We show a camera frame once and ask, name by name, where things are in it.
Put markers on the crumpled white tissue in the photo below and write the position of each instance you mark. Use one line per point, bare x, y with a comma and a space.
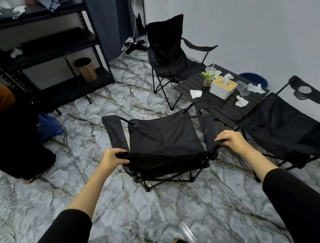
241, 102
217, 74
228, 76
195, 93
255, 89

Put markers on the person's left forearm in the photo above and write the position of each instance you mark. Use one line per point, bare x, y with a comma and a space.
85, 195

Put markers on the black folding camping chair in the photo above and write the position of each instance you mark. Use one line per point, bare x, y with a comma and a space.
166, 55
162, 135
277, 125

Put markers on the person's right thumb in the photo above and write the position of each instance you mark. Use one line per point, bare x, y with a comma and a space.
226, 144

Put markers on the clear empty plastic cup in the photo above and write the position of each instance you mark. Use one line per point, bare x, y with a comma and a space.
242, 89

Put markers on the dark blue curtain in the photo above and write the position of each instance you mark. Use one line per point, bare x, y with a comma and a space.
112, 25

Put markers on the white crumpled cloth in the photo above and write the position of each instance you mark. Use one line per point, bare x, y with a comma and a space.
16, 52

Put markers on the person's right hand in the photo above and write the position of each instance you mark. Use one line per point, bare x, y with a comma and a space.
235, 141

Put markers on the black metal shelving unit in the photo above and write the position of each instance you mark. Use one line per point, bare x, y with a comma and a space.
50, 50

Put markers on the black slatted folding table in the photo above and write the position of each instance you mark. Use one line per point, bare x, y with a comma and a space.
225, 107

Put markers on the copper waste bin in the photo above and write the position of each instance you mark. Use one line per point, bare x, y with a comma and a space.
86, 70

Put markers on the white tissue box wooden lid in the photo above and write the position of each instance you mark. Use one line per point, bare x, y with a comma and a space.
221, 90

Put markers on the blue round bin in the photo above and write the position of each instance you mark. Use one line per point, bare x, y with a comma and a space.
257, 78

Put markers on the clear plastic cup with straw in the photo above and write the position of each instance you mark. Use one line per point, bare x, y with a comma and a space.
209, 70

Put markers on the pile of clothes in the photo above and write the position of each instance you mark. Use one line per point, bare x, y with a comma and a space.
30, 6

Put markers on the person's left hand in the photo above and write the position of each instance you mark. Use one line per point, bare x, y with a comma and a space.
110, 159

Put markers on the blue bag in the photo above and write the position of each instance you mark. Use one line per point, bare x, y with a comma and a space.
48, 126

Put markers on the small potted green plant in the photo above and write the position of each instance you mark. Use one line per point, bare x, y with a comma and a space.
207, 77

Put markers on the person's left thumb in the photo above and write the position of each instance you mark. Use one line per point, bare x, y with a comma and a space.
123, 161

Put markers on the black stand base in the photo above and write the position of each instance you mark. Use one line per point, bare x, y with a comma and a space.
136, 45

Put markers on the person's right forearm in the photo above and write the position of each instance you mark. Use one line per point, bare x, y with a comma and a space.
280, 185

